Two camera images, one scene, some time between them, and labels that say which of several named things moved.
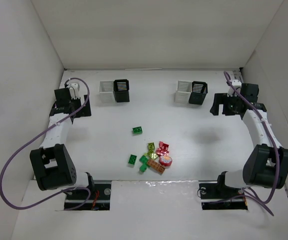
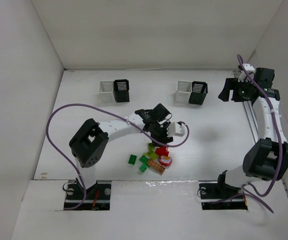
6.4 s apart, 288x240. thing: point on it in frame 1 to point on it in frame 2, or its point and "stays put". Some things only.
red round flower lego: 165,160 stays put
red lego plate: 163,149 stays put
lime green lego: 150,147 stays put
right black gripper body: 218,104 to 234,89
